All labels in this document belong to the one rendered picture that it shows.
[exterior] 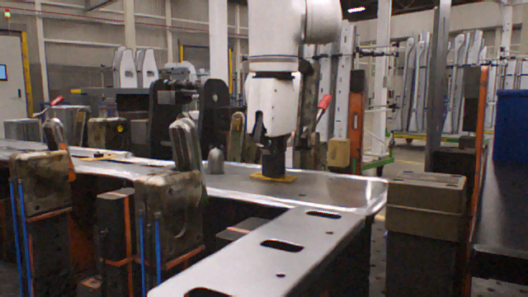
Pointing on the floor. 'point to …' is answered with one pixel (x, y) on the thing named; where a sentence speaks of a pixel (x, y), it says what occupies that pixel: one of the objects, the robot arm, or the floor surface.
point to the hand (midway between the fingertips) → (273, 163)
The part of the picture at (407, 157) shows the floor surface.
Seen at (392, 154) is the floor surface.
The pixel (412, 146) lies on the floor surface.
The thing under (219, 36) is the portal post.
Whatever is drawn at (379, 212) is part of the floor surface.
